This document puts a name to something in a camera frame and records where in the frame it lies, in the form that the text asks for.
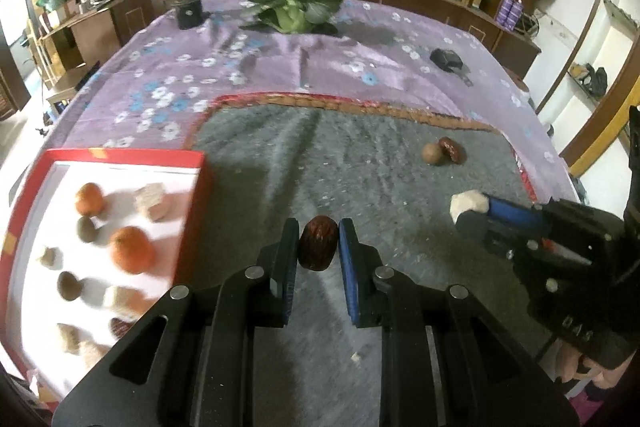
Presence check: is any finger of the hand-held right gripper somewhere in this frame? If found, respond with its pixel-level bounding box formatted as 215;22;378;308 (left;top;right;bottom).
456;208;506;258
486;196;548;233

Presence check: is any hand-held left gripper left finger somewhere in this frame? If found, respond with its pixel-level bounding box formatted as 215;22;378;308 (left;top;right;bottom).
52;217;301;427

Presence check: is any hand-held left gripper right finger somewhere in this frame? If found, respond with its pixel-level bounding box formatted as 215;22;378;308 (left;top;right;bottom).
338;218;581;427

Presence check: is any red date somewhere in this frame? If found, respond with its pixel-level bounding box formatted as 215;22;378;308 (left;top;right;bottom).
298;215;337;272
438;137;464;164
110;317;136;340

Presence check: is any orange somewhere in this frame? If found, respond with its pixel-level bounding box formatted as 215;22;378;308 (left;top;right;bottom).
109;227;155;275
75;183;107;217

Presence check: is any red and white tray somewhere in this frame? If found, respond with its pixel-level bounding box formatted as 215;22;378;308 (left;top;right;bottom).
0;148;213;400

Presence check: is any person's right hand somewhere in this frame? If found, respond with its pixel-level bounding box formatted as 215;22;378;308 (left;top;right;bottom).
552;342;621;390

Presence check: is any grey mat with red border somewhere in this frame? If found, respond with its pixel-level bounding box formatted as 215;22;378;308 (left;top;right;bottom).
172;93;556;427

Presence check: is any pink garment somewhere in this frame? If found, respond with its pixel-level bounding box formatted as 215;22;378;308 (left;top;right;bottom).
570;394;621;427

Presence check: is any black shoe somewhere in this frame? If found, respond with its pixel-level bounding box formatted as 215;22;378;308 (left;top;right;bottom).
582;64;608;98

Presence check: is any black car key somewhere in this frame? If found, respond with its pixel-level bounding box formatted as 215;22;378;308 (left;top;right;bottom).
430;48;473;86

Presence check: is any brown kiwi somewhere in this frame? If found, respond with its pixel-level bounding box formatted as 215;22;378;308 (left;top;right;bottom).
76;216;98;245

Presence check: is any purple floral tablecloth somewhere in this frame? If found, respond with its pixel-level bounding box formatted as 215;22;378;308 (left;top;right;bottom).
0;0;583;228

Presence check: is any green cabbage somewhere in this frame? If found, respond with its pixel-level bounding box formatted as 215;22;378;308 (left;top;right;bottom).
240;0;343;35

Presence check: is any small black box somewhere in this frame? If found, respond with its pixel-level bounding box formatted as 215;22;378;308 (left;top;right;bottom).
172;0;206;30

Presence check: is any wooden stool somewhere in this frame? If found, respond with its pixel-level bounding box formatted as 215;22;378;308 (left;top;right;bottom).
45;63;101;106

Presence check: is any wooden cabinet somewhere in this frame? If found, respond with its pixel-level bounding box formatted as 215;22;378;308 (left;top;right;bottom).
25;0;543;78

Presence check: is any wire basket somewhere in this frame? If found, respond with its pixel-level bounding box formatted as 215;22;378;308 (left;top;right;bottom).
520;9;543;35

